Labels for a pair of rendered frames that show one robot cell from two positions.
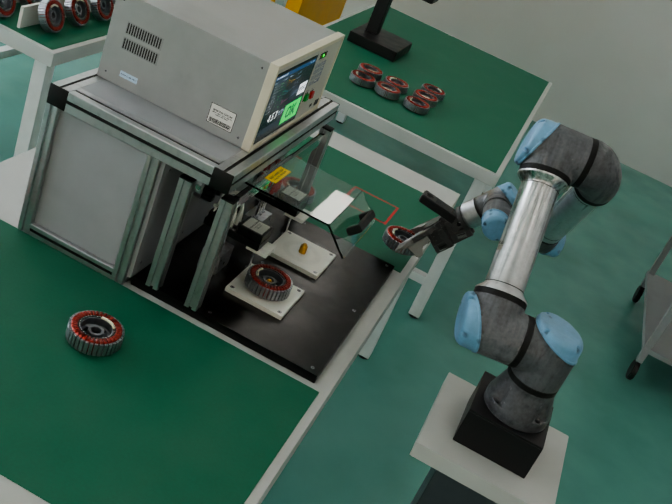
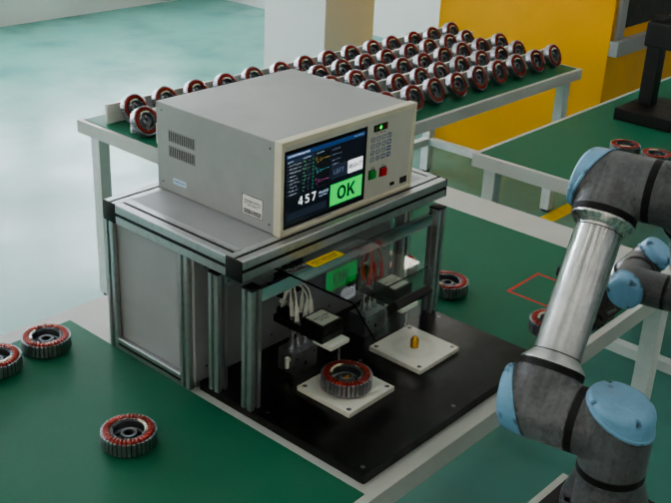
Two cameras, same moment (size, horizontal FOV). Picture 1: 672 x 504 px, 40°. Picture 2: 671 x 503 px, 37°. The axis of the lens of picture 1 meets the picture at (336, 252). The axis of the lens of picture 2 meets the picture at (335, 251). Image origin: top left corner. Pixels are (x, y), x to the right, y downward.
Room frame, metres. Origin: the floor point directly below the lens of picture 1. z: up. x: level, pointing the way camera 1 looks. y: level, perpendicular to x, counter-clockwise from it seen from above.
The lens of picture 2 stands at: (0.26, -0.83, 1.97)
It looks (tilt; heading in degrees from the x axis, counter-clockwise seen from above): 25 degrees down; 32
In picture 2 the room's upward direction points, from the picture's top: 3 degrees clockwise
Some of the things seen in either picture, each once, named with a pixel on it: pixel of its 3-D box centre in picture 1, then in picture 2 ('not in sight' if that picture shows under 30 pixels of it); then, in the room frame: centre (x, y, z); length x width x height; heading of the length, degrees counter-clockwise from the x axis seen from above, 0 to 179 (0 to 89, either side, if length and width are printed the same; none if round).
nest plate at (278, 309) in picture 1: (265, 290); (345, 388); (1.86, 0.12, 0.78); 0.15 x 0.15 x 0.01; 81
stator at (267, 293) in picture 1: (268, 282); (345, 378); (1.86, 0.12, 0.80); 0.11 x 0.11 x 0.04
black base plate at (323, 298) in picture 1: (276, 274); (375, 371); (1.98, 0.11, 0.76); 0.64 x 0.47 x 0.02; 171
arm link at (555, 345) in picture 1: (546, 350); (613, 429); (1.72, -0.49, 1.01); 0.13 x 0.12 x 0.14; 92
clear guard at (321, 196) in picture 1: (300, 196); (351, 278); (1.87, 0.12, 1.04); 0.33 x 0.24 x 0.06; 81
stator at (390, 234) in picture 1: (402, 240); (552, 324); (2.34, -0.16, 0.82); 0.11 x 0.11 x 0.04
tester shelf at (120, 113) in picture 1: (210, 103); (282, 198); (2.03, 0.42, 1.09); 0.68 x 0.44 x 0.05; 171
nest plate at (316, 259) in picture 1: (301, 254); (413, 348); (2.10, 0.08, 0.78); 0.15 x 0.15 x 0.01; 81
